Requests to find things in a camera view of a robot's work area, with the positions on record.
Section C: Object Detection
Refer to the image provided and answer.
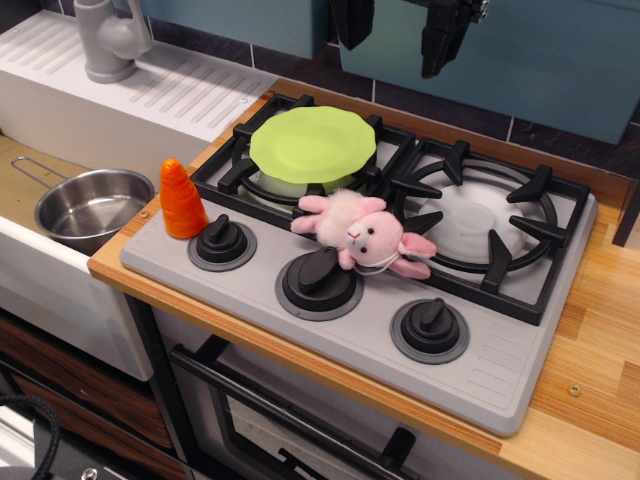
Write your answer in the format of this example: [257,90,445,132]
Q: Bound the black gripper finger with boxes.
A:
[330,0,375,50]
[421,0,489,79]

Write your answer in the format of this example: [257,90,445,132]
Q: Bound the black right stove knob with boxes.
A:
[390,298,470,365]

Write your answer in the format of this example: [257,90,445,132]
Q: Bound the grey toy faucet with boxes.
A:
[73,0,152,84]

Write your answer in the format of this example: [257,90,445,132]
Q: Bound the black left burner grate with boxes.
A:
[192,94,416,229]

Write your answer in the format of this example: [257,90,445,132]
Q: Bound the black braided cable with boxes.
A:
[0,393,62,469]

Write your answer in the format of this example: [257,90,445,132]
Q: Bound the teal cabinet right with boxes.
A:
[340,1,639,144]

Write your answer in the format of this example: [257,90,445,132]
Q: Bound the teal cabinet left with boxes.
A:
[141,0,330,59]

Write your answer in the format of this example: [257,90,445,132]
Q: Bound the small steel pot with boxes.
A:
[11,156,155,256]

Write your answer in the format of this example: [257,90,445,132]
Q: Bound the toy oven door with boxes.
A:
[153,309,508,479]

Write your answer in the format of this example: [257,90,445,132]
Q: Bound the teal cabinet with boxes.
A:
[340,1,639,144]
[141,0,330,59]

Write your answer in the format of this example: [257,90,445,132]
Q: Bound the grey toy stove top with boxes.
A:
[118,93,600,437]

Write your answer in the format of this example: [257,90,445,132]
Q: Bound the black right burner grate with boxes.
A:
[388,139,590,325]

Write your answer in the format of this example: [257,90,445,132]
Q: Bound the black burner grate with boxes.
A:
[388,139,590,325]
[192,94,416,229]

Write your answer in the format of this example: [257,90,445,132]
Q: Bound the black left stove knob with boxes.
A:
[187,214,257,273]

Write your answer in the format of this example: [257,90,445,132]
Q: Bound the pink stuffed rabbit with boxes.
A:
[290,189,437,280]

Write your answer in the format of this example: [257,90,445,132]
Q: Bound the black middle stove knob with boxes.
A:
[275,247,364,322]

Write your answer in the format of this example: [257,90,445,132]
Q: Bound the black oven door handle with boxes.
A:
[169,337,415,479]

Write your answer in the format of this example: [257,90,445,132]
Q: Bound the orange toy carrot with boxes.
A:
[160,158,209,239]

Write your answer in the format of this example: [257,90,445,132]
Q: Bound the white toy sink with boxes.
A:
[1,10,275,381]

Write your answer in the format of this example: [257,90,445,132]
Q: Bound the green plastic plate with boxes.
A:
[249,106,377,184]

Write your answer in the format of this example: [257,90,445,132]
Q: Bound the black stove knob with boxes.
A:
[390,298,470,365]
[187,214,257,273]
[275,247,364,322]

